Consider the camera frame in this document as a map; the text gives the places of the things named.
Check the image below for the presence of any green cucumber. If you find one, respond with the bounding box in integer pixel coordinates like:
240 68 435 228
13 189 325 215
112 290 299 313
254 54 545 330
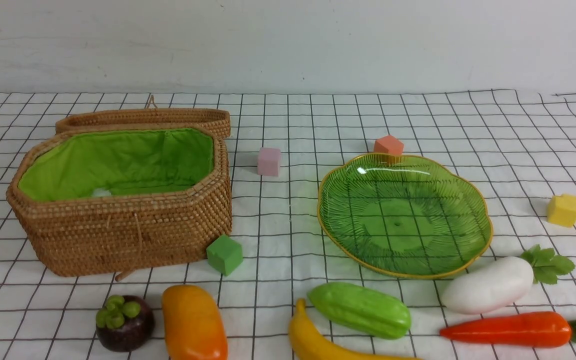
307 281 412 340

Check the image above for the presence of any yellow banana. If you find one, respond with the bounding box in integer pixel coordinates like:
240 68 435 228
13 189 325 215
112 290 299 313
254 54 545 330
288 298 412 360

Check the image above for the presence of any orange mango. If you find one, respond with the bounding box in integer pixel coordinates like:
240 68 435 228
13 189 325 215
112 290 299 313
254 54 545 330
161 284 229 360

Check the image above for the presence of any dark purple mangosteen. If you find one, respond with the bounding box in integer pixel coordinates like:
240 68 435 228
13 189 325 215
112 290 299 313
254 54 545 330
95 295 156 353

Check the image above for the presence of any white radish with leaves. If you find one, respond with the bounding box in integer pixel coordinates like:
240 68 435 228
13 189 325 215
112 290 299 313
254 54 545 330
439 244 576 315

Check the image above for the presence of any orange carrot with leaves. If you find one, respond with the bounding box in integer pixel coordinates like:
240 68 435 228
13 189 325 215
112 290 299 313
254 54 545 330
439 311 576 349

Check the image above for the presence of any pink foam cube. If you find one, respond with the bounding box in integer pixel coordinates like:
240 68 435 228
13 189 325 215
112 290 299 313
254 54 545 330
256 146 282 177

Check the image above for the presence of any woven rattan basket lid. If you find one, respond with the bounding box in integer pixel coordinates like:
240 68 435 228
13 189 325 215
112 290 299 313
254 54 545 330
55 95 231 139

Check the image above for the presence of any green foam cube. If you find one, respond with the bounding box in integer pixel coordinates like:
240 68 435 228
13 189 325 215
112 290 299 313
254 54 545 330
206 234 243 277

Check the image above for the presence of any orange foam cube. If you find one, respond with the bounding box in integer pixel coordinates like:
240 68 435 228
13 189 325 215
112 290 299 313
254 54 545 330
373 134 405 157

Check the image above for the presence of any green glass leaf plate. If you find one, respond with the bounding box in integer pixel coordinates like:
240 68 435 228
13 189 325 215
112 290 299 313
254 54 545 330
317 153 494 280

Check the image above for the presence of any white checkered tablecloth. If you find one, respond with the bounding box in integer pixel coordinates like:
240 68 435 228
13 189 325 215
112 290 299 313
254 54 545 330
0 89 576 360

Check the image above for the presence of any woven rattan basket green lining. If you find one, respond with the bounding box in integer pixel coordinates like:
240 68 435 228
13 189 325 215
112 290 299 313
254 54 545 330
6 124 233 277

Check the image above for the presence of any yellow foam cube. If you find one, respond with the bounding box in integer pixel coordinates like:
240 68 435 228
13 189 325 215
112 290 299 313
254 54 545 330
546 193 576 228

